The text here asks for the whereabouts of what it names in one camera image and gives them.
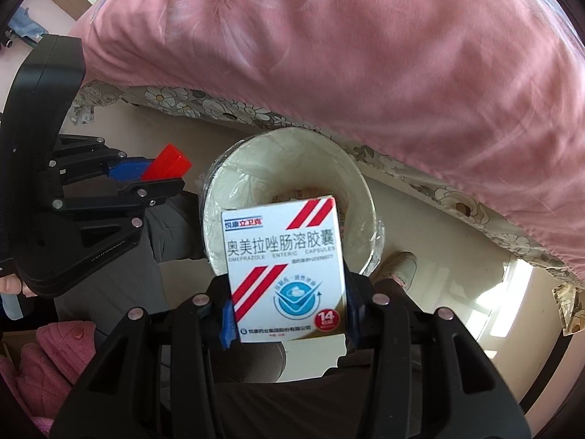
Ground white round trash bin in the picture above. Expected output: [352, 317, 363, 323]
[197, 127, 385, 277]

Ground floral bed sheet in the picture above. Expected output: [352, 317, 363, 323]
[68, 80, 585, 334]

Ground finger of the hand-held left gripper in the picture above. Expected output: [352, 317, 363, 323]
[50, 177, 186, 215]
[49, 134, 155, 183]

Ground blue cloth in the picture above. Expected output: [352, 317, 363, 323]
[7, 7, 49, 49]

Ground pink quilt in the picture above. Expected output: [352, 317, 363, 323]
[75, 0, 585, 279]

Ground white medicine box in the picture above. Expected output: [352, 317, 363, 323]
[222, 196, 348, 344]

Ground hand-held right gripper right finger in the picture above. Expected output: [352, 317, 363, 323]
[340, 267, 531, 439]

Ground red plastic piece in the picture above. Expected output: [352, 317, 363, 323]
[141, 143, 190, 181]

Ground white shoe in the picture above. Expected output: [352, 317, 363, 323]
[372, 251, 419, 294]

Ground person's left hand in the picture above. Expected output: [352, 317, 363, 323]
[0, 274, 35, 299]

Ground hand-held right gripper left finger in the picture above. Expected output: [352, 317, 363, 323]
[48, 277, 243, 439]

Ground pink slippers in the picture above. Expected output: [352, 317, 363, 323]
[0, 321, 98, 426]

